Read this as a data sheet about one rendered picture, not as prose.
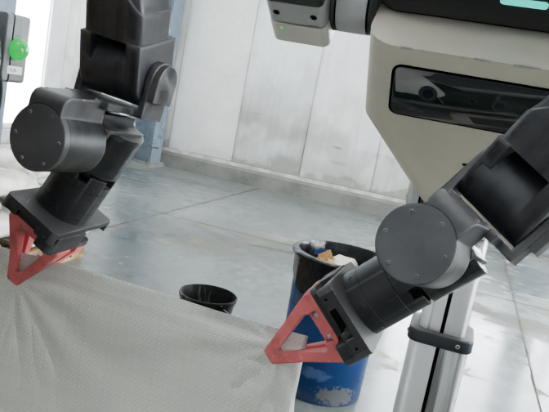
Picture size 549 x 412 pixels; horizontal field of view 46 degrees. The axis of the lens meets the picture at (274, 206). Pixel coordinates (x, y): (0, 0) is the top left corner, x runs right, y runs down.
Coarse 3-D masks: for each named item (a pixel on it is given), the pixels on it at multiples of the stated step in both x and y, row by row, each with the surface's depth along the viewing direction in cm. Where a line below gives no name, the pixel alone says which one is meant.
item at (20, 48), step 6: (12, 42) 85; (18, 42) 85; (24, 42) 86; (12, 48) 85; (18, 48) 85; (24, 48) 86; (12, 54) 86; (18, 54) 86; (24, 54) 86; (18, 60) 87
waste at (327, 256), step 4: (324, 252) 306; (328, 252) 306; (320, 256) 306; (324, 256) 306; (328, 256) 306; (332, 256) 306; (336, 256) 306; (340, 256) 306; (344, 256) 306; (324, 260) 283; (328, 260) 283; (332, 260) 284; (336, 260) 303; (340, 260) 303; (344, 260) 304; (348, 260) 303; (352, 260) 304; (340, 264) 288; (344, 264) 302; (356, 264) 307
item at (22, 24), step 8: (0, 16) 84; (8, 16) 84; (16, 16) 85; (24, 16) 87; (0, 24) 84; (8, 24) 84; (16, 24) 86; (24, 24) 87; (0, 32) 85; (8, 32) 85; (16, 32) 86; (24, 32) 87; (8, 40) 85; (8, 48) 85; (8, 56) 86; (8, 64) 86; (16, 64) 87; (24, 64) 89; (24, 72) 89; (8, 80) 87; (16, 80) 88
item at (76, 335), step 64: (0, 256) 67; (0, 320) 68; (64, 320) 66; (128, 320) 63; (192, 320) 60; (0, 384) 69; (64, 384) 66; (128, 384) 63; (192, 384) 61; (256, 384) 59
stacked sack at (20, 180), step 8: (0, 168) 365; (0, 176) 343; (8, 176) 346; (16, 176) 353; (24, 176) 360; (0, 184) 336; (8, 184) 342; (16, 184) 348; (24, 184) 354; (32, 184) 361; (0, 192) 338; (8, 192) 344
